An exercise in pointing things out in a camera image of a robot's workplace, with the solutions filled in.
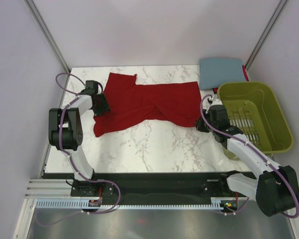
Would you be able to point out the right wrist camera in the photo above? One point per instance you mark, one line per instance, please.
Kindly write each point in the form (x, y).
(214, 101)

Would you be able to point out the aluminium frame post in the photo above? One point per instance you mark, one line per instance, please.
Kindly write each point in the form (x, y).
(266, 32)
(47, 34)

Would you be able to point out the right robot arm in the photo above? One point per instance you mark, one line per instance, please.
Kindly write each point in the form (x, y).
(275, 188)

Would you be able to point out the right aluminium frame post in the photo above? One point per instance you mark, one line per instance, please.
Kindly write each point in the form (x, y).
(266, 32)

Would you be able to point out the left aluminium frame post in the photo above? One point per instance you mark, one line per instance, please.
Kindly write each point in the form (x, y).
(47, 34)

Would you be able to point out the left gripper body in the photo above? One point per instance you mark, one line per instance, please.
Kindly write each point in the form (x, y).
(102, 106)

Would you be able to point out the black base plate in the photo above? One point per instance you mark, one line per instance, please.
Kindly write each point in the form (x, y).
(162, 188)

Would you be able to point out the folded blue t-shirt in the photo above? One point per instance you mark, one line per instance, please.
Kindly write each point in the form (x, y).
(215, 71)

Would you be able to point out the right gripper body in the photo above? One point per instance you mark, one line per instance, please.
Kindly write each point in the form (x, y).
(205, 127)

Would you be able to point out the red t-shirt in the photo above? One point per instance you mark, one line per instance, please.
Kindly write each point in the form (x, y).
(131, 104)

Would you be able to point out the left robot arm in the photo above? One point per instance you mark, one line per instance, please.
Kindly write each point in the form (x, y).
(65, 133)

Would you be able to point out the olive green plastic basket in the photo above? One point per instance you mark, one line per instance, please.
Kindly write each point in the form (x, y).
(254, 109)

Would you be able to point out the aluminium rail profile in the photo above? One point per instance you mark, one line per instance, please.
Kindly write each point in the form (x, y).
(48, 189)

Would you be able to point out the white slotted cable duct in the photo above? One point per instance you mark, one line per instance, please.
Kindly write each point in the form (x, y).
(85, 204)

